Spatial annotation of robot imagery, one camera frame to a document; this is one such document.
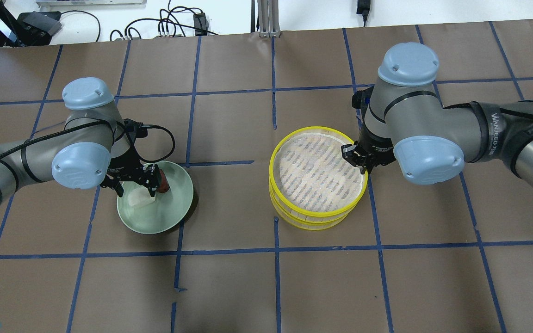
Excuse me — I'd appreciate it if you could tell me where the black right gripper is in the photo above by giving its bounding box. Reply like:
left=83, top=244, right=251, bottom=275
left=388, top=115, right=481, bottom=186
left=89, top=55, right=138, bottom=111
left=342, top=131, right=396, bottom=175

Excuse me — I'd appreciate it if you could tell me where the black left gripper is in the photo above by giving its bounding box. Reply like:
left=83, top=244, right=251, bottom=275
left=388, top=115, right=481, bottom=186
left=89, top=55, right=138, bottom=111
left=100, top=153, right=161, bottom=198

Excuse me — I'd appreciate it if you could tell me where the reddish brown bun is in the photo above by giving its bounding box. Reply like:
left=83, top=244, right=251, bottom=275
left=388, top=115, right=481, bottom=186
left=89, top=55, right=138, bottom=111
left=156, top=169, right=170, bottom=193

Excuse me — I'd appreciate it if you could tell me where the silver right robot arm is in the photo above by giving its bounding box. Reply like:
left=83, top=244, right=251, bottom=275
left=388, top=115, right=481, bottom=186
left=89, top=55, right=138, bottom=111
left=341, top=42, right=533, bottom=188

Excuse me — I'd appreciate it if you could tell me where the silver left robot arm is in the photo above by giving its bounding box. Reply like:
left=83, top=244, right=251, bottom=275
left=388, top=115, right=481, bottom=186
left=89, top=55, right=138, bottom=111
left=0, top=77, right=169, bottom=206

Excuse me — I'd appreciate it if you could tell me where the light green bowl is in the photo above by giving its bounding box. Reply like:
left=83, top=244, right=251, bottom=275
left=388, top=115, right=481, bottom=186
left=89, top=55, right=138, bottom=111
left=116, top=161, right=194, bottom=234

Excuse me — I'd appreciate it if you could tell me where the black power adapter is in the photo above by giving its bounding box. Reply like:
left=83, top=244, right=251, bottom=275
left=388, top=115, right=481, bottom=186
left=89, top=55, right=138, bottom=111
left=193, top=12, right=209, bottom=35

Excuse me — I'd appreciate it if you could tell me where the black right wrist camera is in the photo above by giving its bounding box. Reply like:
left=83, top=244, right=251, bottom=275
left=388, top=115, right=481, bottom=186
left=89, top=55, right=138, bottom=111
left=351, top=87, right=373, bottom=111

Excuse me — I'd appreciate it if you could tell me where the aluminium frame post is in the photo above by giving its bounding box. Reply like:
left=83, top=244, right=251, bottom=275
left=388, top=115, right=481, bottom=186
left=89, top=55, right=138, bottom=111
left=257, top=0, right=281, bottom=38

